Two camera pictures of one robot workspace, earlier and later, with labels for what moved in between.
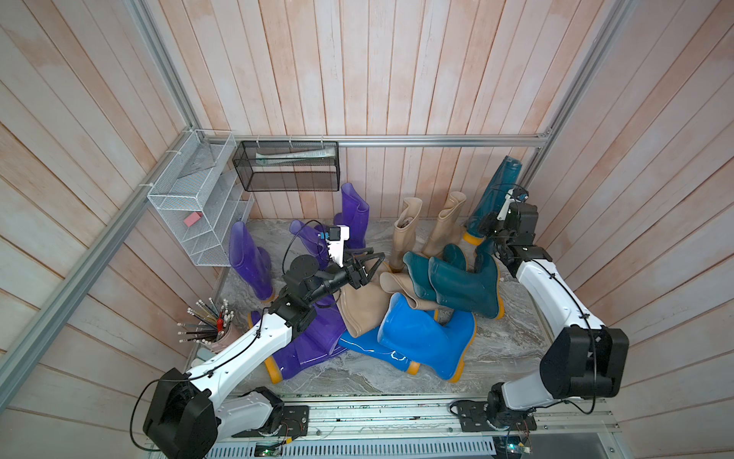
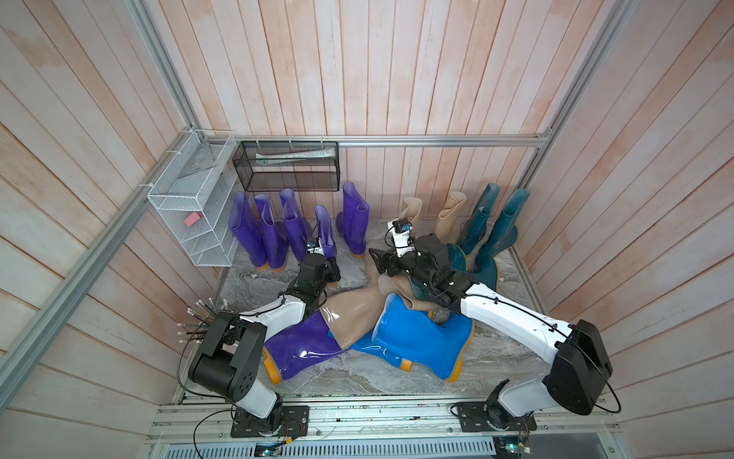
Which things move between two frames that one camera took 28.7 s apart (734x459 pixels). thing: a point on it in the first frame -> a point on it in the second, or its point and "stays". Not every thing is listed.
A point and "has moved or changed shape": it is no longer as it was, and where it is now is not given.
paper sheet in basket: x=264 y=159 stays
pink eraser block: x=193 y=218 stays
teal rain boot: x=485 y=299 -> x=476 y=223
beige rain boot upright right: x=448 y=228 stays
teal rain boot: x=492 y=199 has moved or changed shape
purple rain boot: x=254 y=263 -> x=244 y=226
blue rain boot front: x=420 y=335 stays
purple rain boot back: x=355 y=215 stays
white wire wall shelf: x=203 y=192 stays
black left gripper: x=360 y=276 -> x=332 y=266
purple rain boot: x=312 y=242 -> x=273 y=244
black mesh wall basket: x=288 y=165 stays
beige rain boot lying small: x=394 y=282 stays
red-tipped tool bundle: x=206 y=324 stays
